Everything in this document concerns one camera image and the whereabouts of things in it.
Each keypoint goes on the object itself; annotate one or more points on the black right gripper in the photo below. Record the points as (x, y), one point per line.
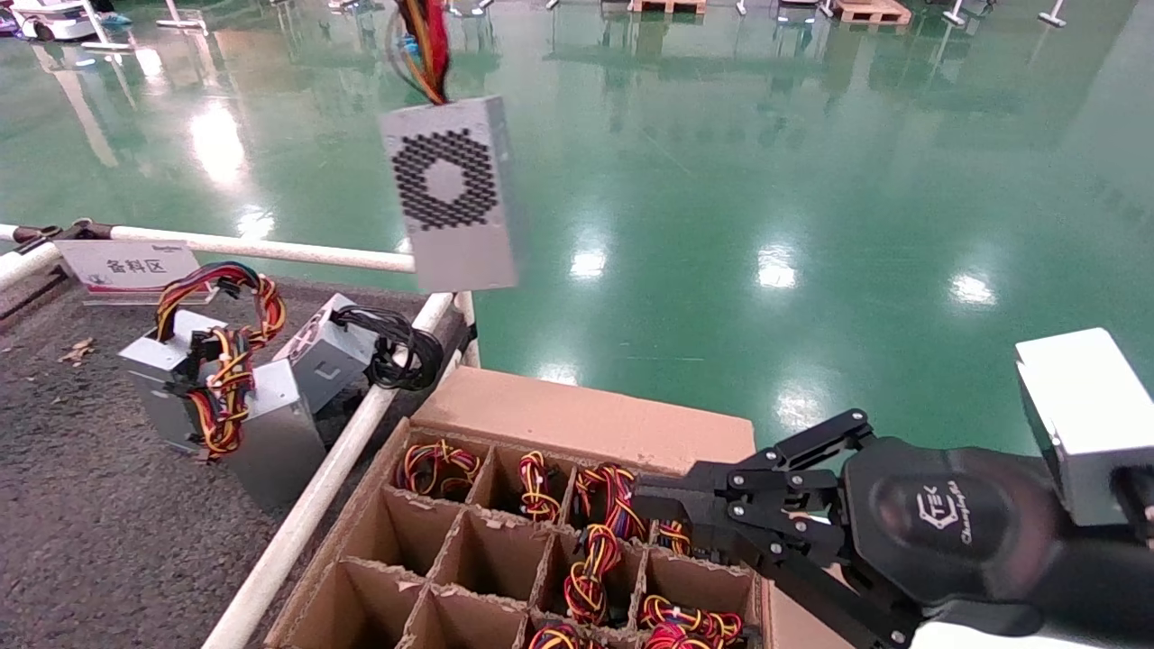
(947, 523)

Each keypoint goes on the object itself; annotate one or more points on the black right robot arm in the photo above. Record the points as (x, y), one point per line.
(1109, 595)

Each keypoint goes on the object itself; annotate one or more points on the cardboard box with dividers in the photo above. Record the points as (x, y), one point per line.
(586, 419)

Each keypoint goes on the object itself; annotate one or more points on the wooden pallet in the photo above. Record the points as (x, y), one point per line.
(667, 4)
(870, 11)

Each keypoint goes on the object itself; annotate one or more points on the white stand foot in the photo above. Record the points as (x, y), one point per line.
(1051, 16)
(954, 16)

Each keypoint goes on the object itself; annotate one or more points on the white label sign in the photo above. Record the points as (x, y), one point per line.
(131, 266)

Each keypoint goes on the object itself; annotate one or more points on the small brown scrap pieces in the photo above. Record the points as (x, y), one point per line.
(79, 348)

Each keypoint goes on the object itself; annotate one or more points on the black pipe clamp connector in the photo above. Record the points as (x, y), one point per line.
(41, 234)

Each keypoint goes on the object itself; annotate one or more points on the white cart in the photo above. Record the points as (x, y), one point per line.
(54, 20)

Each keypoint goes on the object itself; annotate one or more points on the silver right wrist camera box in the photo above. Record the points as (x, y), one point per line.
(1082, 424)

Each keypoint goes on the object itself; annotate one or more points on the short white rail pipe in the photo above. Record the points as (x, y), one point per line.
(467, 315)
(22, 263)

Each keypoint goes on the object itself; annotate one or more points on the long white rail pipe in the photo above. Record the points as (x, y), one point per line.
(315, 505)
(270, 250)

